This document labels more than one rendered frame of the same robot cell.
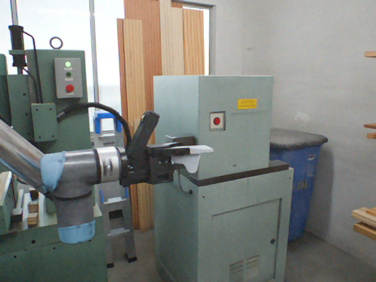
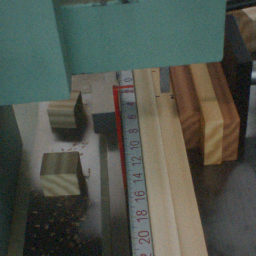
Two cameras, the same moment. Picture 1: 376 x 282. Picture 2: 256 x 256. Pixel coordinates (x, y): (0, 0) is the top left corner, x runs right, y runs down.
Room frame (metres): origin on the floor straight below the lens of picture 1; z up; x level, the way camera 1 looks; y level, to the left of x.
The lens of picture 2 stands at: (1.64, 1.02, 1.27)
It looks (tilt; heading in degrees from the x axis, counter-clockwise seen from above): 40 degrees down; 207
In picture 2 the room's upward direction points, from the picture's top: 5 degrees counter-clockwise
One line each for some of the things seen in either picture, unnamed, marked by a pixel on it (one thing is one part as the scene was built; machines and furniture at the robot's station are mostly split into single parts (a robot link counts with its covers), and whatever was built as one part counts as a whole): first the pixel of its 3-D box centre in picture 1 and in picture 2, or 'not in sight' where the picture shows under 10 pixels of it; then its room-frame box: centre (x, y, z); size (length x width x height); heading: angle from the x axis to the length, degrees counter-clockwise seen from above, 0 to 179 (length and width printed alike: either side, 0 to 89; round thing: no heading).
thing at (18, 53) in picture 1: (19, 46); not in sight; (1.30, 0.74, 1.54); 0.08 x 0.08 x 0.17; 27
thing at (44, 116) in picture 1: (44, 121); not in sight; (1.19, 0.60, 1.23); 0.09 x 0.08 x 0.15; 117
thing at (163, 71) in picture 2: not in sight; (164, 70); (1.23, 0.86, 0.97); 0.01 x 0.01 x 0.05; 27
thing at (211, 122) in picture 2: not in sight; (195, 77); (1.17, 0.87, 0.93); 0.22 x 0.02 x 0.06; 27
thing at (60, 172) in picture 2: (33, 206); (62, 173); (1.26, 0.74, 0.82); 0.04 x 0.04 x 0.04; 23
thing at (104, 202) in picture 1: (112, 188); not in sight; (2.12, 0.60, 0.58); 0.27 x 0.25 x 1.16; 27
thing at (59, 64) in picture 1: (68, 78); not in sight; (1.25, 0.51, 1.40); 0.10 x 0.06 x 0.16; 117
